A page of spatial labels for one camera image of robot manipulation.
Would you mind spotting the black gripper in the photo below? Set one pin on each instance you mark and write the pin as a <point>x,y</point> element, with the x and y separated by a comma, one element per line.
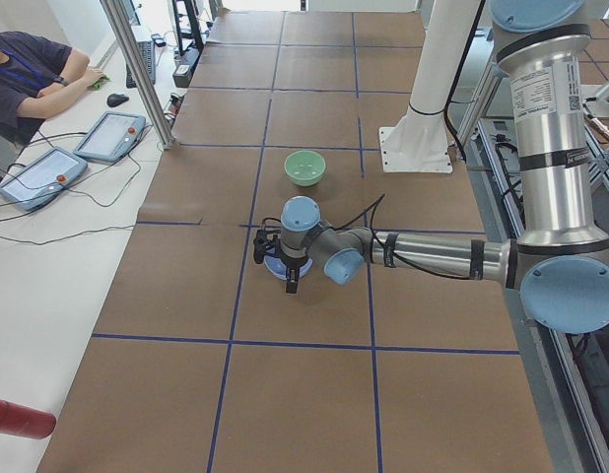
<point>291,261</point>

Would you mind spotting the blue bowl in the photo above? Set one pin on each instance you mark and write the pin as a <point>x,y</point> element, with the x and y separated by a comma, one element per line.
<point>279,269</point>

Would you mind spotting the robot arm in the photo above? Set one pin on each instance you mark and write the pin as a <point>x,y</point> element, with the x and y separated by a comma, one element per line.
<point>560,262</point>

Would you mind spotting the green bowl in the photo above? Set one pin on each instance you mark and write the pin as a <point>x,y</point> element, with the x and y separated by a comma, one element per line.
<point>305,168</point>

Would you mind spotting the brown paper table cover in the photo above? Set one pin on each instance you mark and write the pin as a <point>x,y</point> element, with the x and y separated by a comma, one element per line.
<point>309,369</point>

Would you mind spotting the blue tape grid lines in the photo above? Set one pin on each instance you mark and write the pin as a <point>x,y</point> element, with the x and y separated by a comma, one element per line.
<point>255,187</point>

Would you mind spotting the far teach pendant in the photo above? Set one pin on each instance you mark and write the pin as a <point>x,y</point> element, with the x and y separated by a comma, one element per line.
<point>111,137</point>

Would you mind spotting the teach pendant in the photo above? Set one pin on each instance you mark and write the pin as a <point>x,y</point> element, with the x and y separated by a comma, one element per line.
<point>111,137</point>
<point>44,179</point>

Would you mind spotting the black computer mouse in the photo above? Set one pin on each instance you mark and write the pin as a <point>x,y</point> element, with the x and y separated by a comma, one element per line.
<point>115,100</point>

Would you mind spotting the black keyboard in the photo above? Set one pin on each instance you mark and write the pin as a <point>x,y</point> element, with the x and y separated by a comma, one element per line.
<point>146,49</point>

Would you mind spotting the near teach pendant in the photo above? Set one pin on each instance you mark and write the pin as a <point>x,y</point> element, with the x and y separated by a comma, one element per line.
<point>44,179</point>

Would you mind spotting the red cylinder bottle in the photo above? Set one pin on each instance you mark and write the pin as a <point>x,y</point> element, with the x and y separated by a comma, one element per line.
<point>25,422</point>

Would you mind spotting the seated person dark shirt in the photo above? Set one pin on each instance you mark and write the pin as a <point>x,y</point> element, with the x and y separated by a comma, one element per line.
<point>39,79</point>

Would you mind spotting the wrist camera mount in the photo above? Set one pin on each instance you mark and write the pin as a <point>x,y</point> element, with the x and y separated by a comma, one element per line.
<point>265,244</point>

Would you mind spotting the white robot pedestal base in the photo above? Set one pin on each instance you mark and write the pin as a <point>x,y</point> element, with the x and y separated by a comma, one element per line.
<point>418,142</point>

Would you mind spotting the aluminium frame post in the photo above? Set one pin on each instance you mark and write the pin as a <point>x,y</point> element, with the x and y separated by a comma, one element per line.
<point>128,45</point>

